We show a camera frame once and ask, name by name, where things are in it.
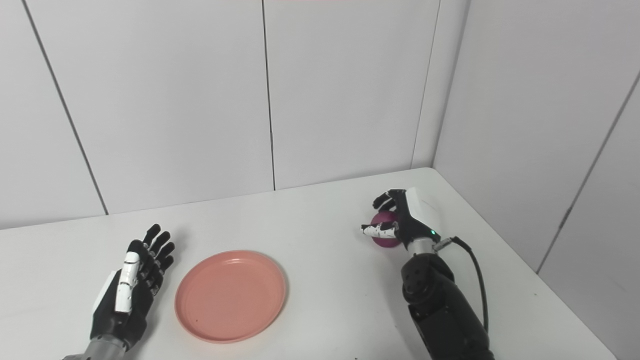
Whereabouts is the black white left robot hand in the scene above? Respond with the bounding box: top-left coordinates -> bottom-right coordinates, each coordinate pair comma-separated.
90,223 -> 176,351

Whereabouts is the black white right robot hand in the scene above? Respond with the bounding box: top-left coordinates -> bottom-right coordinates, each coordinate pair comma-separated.
361,188 -> 442,251

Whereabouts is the pink round plate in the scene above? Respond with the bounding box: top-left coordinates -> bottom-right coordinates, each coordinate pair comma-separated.
174,250 -> 288,344

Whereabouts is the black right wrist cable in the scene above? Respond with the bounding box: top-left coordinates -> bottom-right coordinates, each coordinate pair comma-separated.
434,236 -> 490,333

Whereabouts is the purple red onion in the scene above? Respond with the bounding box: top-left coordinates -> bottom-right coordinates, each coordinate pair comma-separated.
371,211 -> 402,249

